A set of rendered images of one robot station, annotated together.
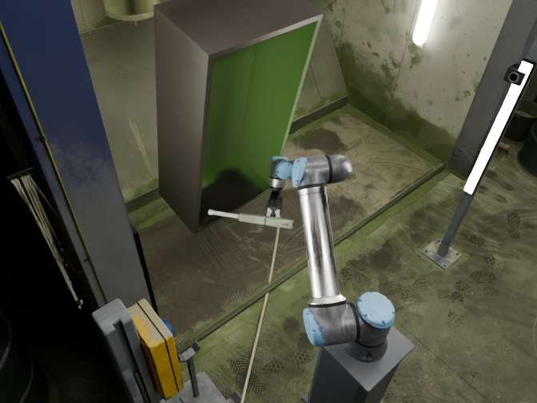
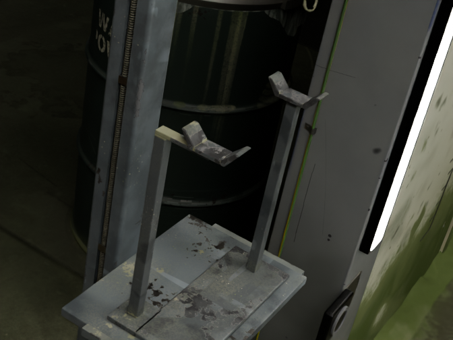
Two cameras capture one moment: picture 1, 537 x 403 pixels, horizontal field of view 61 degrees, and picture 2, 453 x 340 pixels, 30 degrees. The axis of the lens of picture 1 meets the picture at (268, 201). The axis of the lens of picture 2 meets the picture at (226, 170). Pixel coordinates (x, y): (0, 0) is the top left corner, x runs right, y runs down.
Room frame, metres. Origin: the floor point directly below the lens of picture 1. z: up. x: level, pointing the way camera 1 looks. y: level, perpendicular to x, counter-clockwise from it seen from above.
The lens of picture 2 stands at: (0.22, -0.70, 1.60)
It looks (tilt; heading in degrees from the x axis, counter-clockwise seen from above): 32 degrees down; 69
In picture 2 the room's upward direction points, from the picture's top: 12 degrees clockwise
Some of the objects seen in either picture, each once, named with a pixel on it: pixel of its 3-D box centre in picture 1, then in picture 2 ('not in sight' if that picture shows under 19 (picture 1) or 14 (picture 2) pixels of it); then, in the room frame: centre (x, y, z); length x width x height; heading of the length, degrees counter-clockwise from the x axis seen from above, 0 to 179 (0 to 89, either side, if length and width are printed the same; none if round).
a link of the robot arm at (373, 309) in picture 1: (370, 318); not in sight; (0.97, -0.43, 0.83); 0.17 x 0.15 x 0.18; 102
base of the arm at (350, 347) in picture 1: (366, 335); not in sight; (0.98, -0.43, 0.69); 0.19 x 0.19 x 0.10
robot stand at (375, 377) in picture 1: (352, 374); not in sight; (0.98, -0.43, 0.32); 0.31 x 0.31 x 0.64; 42
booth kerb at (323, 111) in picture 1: (232, 157); not in sight; (2.82, 0.30, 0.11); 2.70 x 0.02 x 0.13; 132
